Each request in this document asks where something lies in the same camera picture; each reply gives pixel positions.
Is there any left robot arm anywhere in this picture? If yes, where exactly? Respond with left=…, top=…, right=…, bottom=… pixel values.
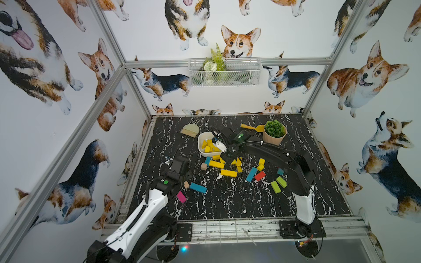
left=84, top=156, right=192, bottom=263

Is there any white plastic tray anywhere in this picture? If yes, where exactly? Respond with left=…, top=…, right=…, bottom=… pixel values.
left=198, top=131, right=222, bottom=157

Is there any yellow toy shovel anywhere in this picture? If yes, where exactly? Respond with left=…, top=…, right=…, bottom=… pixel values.
left=241, top=124, right=265, bottom=133

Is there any red block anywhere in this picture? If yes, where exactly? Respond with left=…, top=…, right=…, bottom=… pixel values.
left=254, top=171, right=266, bottom=181

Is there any green hand brush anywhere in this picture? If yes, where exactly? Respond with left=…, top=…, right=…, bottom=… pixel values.
left=181, top=123, right=200, bottom=138

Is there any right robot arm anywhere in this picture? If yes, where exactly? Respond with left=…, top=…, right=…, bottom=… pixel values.
left=209, top=127, right=316, bottom=226

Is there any green fern with flower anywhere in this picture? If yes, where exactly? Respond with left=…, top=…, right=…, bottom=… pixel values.
left=201, top=44, right=227, bottom=86

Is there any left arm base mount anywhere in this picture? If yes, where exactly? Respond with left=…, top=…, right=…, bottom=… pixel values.
left=170, top=223, right=193, bottom=243

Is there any green block right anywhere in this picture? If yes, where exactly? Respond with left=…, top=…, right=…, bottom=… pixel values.
left=276, top=176, right=287, bottom=188

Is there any teal long block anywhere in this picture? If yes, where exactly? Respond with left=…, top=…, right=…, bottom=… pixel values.
left=190, top=183, right=207, bottom=194

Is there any magenta block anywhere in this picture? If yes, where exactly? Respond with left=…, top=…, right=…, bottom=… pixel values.
left=177, top=191, right=187, bottom=203

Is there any pink pot green plant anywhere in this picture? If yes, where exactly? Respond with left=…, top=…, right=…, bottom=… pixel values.
left=263, top=119, right=287, bottom=146

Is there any white wire wall basket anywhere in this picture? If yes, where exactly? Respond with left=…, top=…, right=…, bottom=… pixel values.
left=188, top=58, right=263, bottom=87

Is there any teal slanted block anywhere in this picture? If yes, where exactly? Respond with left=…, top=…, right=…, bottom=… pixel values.
left=246, top=167, right=258, bottom=183

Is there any green block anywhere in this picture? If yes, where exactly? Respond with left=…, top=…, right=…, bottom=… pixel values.
left=276, top=176, right=287, bottom=188
left=270, top=181, right=281, bottom=194

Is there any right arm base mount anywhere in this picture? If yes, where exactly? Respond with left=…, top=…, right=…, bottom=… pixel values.
left=278, top=218, right=327, bottom=240

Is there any green block left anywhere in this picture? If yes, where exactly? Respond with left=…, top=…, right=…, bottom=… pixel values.
left=270, top=181, right=281, bottom=194

